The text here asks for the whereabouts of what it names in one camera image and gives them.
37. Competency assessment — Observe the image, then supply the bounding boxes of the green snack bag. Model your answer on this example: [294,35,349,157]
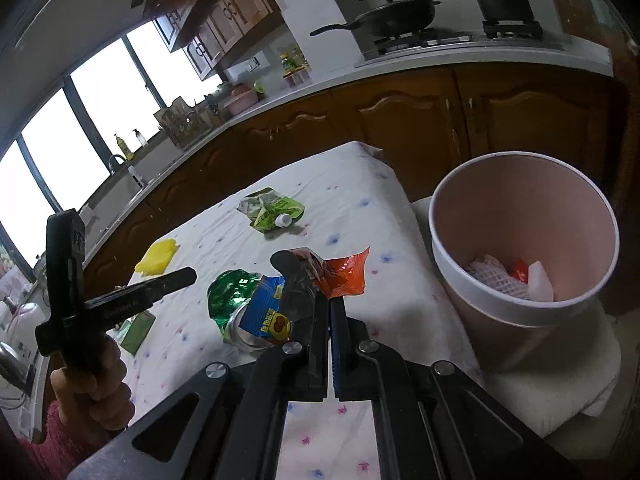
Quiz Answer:
[207,269,266,346]

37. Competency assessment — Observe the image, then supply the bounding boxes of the kitchen window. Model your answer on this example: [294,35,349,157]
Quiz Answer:
[0,20,223,271]

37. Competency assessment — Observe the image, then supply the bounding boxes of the green paper box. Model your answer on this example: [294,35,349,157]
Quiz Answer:
[117,310,157,356]

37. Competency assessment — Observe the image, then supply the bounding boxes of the wooden base cabinets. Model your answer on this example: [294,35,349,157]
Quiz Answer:
[82,62,616,286]

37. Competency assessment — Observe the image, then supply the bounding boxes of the person's left hand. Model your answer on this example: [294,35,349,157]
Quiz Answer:
[50,335,136,445]

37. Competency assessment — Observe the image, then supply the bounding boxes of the pink plastic basin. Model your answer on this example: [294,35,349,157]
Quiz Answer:
[222,84,256,116]

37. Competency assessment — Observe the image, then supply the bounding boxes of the white kitchen countertop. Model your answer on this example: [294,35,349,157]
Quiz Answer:
[75,45,615,261]

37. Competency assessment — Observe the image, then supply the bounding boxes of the person's left forearm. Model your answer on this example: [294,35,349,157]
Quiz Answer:
[17,400,113,480]

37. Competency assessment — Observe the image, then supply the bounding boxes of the wooden wall cabinets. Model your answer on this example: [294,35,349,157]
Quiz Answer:
[145,0,287,81]

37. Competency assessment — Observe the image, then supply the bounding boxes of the black wok with lid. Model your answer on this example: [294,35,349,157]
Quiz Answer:
[310,0,442,38]

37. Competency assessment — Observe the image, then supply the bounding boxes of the white sponge block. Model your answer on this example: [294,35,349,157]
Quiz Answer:
[527,260,556,303]

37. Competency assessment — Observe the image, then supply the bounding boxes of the white foam fruit net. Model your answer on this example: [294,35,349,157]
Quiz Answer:
[467,254,533,301]

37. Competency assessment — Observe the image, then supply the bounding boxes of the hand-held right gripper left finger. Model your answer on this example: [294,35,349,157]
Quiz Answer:
[67,251,332,480]

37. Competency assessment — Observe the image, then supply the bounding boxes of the gas stove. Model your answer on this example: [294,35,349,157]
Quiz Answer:
[355,19,566,69]

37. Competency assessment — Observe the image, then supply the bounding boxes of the white floral tablecloth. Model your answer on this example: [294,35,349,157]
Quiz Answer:
[82,141,483,480]

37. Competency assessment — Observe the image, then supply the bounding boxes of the pink waste bin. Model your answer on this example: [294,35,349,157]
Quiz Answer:
[429,152,621,373]

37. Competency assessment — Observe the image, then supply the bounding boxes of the red snack bag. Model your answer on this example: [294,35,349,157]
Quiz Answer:
[285,246,371,311]

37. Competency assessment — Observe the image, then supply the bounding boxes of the cooking oil bottles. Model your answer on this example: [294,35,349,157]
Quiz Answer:
[279,47,308,74]

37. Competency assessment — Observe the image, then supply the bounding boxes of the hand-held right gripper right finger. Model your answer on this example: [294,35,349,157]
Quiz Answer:
[330,297,581,480]

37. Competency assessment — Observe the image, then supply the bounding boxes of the wooden door frame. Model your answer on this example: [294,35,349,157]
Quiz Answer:
[539,0,640,81]

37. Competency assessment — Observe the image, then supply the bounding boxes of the chrome sink faucet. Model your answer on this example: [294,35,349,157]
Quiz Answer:
[108,154,147,189]

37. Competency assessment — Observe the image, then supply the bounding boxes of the white kitchen appliance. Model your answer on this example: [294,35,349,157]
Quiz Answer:
[0,270,42,361]

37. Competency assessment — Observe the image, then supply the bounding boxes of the green pouch with white cap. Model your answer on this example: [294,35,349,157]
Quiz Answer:
[237,187,306,233]

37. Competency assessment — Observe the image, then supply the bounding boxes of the yellow sponge cloth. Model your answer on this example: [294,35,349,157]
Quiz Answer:
[135,238,180,277]

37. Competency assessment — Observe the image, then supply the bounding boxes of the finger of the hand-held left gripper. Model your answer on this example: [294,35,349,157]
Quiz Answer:
[46,209,87,318]
[84,267,198,332]

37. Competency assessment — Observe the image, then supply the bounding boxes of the dish rack with boards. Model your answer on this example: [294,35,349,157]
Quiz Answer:
[154,99,226,149]

